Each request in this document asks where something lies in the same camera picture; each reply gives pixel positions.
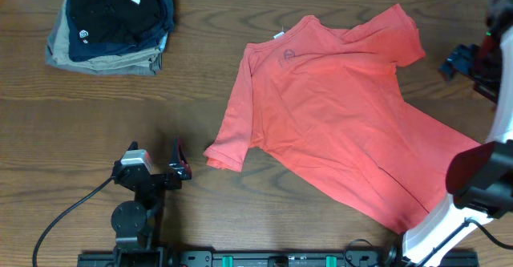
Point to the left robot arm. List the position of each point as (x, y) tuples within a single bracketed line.
[(137, 222)]

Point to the beige folded shirt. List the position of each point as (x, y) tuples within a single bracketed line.
[(60, 54)]

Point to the black folded shirt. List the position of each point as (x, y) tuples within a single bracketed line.
[(115, 21)]

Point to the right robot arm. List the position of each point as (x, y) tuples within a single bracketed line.
[(478, 181)]

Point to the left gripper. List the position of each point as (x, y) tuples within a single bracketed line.
[(179, 167)]

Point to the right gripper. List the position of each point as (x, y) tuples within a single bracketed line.
[(461, 60)]

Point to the red t-shirt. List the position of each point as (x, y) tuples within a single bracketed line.
[(327, 105)]

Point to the grey folded shirt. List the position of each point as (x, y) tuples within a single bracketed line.
[(130, 70)]

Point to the navy folded shirt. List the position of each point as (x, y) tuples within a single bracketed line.
[(81, 51)]

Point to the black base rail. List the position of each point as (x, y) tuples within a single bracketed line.
[(209, 259)]

